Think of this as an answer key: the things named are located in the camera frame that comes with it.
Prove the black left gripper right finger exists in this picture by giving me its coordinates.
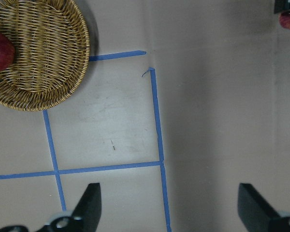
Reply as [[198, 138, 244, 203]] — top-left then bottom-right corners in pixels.
[[237, 183, 290, 232]]

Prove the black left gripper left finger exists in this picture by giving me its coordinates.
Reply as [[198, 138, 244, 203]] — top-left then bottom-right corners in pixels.
[[0, 183, 102, 232]]

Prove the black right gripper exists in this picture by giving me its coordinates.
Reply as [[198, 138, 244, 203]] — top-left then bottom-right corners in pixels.
[[274, 0, 290, 14]]

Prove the dark red apple in basket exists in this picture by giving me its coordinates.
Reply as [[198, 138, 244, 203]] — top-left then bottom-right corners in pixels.
[[0, 32, 15, 71]]

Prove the wicker basket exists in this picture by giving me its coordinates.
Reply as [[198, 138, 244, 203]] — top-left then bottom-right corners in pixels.
[[0, 0, 90, 112]]

